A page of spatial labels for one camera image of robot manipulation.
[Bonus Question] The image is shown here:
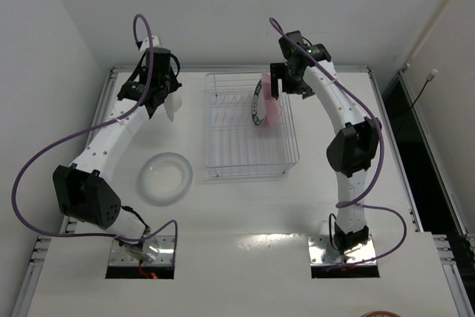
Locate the pink plate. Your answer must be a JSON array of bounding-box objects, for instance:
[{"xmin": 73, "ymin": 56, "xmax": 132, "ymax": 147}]
[{"xmin": 261, "ymin": 73, "xmax": 279, "ymax": 126}]

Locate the green rimmed white plate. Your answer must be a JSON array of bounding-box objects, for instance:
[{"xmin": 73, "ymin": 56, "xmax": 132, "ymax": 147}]
[{"xmin": 251, "ymin": 80, "xmax": 266, "ymax": 126}]

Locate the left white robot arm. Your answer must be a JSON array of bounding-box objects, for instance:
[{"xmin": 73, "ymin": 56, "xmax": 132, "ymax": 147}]
[{"xmin": 71, "ymin": 72, "xmax": 288, "ymax": 240}]

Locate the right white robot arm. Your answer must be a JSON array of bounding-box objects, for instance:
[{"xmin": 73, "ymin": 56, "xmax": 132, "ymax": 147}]
[{"xmin": 272, "ymin": 31, "xmax": 381, "ymax": 253}]

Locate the brown bowl at edge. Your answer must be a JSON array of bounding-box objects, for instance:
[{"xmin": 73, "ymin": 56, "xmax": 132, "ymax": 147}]
[{"xmin": 361, "ymin": 310, "xmax": 401, "ymax": 317}]

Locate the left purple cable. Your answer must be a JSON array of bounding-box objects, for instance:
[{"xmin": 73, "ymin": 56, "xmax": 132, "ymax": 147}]
[{"xmin": 10, "ymin": 14, "xmax": 179, "ymax": 263}]

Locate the clear wire dish rack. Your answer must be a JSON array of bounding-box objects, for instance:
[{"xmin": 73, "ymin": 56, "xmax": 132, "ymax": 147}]
[{"xmin": 205, "ymin": 72, "xmax": 300, "ymax": 179}]

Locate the black usb cable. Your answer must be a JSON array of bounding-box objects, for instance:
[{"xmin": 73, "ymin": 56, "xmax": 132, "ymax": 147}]
[{"xmin": 410, "ymin": 68, "xmax": 439, "ymax": 109}]

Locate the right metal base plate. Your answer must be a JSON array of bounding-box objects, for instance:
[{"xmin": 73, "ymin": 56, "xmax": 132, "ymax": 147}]
[{"xmin": 307, "ymin": 235, "xmax": 377, "ymax": 267}]

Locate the metal base plate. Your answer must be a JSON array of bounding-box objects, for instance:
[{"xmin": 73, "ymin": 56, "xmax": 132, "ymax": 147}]
[
  {"xmin": 307, "ymin": 235, "xmax": 377, "ymax": 267},
  {"xmin": 108, "ymin": 235, "xmax": 175, "ymax": 267}
]

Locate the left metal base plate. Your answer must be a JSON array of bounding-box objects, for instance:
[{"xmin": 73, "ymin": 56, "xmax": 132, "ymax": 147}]
[{"xmin": 108, "ymin": 235, "xmax": 175, "ymax": 267}]

